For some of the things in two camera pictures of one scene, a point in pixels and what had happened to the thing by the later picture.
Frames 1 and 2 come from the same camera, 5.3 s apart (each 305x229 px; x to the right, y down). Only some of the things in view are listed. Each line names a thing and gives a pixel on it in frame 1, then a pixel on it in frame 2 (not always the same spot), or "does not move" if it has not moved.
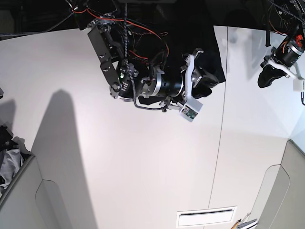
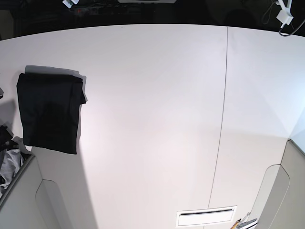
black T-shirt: [188, 25] → [50, 106]
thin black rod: [205, 212] does not move
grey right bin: [280, 204] does not move
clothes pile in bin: [14, 154] does not move
